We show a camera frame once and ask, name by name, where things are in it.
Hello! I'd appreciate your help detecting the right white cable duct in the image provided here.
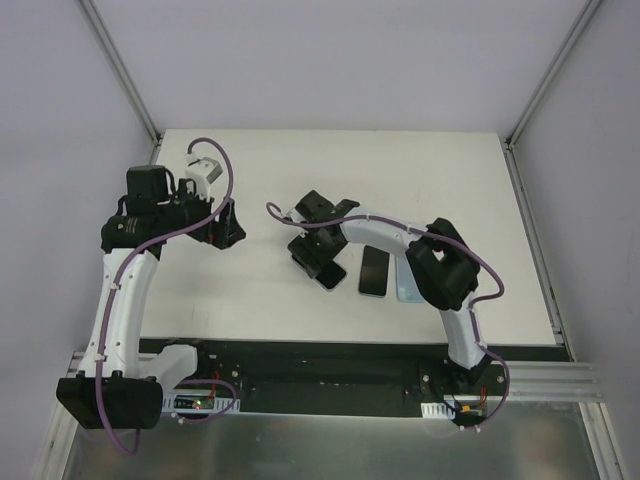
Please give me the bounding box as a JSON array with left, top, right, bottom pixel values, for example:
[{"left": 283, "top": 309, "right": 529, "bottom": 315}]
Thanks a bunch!
[{"left": 421, "top": 402, "right": 455, "bottom": 420}]

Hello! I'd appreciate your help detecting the aluminium extrusion rail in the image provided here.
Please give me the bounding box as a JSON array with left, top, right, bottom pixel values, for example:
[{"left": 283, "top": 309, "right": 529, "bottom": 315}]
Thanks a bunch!
[
  {"left": 508, "top": 361, "right": 605, "bottom": 403},
  {"left": 62, "top": 350, "right": 97, "bottom": 380}
]

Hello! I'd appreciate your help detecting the aluminium frame post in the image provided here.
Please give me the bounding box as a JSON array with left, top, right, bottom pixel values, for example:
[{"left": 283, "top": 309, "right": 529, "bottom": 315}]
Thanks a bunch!
[
  {"left": 75, "top": 0, "right": 162, "bottom": 147},
  {"left": 504, "top": 0, "right": 605, "bottom": 149}
]

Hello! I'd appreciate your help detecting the right aluminium frame post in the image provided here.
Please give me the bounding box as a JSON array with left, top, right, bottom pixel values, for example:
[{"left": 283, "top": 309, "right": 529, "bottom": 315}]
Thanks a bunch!
[{"left": 504, "top": 0, "right": 605, "bottom": 149}]

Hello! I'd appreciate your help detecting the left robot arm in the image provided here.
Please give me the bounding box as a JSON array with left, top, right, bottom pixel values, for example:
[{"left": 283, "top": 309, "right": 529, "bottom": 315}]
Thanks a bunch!
[{"left": 56, "top": 157, "right": 246, "bottom": 430}]

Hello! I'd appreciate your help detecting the light blue phone case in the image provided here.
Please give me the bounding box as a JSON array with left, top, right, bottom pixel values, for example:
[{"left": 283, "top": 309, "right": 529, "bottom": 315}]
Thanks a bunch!
[{"left": 395, "top": 256, "right": 425, "bottom": 304}]

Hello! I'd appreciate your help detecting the white cable duct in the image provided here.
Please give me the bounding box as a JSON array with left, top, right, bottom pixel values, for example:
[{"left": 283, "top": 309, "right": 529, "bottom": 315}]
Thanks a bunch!
[
  {"left": 161, "top": 391, "right": 241, "bottom": 416},
  {"left": 421, "top": 402, "right": 455, "bottom": 420}
]

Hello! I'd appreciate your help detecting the left white cable duct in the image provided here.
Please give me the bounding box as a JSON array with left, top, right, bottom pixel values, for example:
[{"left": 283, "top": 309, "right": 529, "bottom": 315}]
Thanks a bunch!
[{"left": 161, "top": 391, "right": 241, "bottom": 416}]

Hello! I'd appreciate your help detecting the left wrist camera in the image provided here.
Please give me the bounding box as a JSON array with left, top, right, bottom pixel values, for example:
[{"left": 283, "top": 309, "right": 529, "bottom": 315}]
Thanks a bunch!
[{"left": 185, "top": 154, "right": 223, "bottom": 197}]

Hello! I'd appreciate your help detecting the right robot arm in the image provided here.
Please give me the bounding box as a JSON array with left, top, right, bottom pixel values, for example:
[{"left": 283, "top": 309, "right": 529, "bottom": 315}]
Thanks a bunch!
[{"left": 284, "top": 190, "right": 491, "bottom": 383}]

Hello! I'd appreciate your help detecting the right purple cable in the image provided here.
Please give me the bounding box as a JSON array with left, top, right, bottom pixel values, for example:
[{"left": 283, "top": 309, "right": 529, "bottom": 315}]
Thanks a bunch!
[{"left": 265, "top": 200, "right": 511, "bottom": 401}]

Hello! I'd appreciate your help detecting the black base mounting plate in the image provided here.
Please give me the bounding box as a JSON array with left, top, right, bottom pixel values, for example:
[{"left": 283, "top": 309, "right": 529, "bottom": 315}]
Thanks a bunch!
[{"left": 138, "top": 337, "right": 519, "bottom": 415}]

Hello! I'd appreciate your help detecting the left aluminium frame post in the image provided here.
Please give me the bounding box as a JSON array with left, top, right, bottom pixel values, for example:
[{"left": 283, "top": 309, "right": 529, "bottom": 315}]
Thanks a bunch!
[{"left": 75, "top": 0, "right": 162, "bottom": 147}]

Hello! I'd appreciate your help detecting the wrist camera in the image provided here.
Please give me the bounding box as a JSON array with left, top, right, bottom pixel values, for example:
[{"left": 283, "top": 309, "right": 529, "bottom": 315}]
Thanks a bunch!
[
  {"left": 185, "top": 154, "right": 223, "bottom": 197},
  {"left": 285, "top": 208, "right": 306, "bottom": 230}
]

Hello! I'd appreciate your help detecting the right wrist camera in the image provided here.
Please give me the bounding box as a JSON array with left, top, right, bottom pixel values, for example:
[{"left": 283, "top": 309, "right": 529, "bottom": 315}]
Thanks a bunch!
[{"left": 285, "top": 208, "right": 306, "bottom": 230}]

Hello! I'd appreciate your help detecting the right aluminium extrusion rail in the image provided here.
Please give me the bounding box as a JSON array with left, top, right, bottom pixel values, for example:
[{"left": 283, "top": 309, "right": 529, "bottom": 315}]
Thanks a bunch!
[{"left": 508, "top": 361, "right": 605, "bottom": 403}]

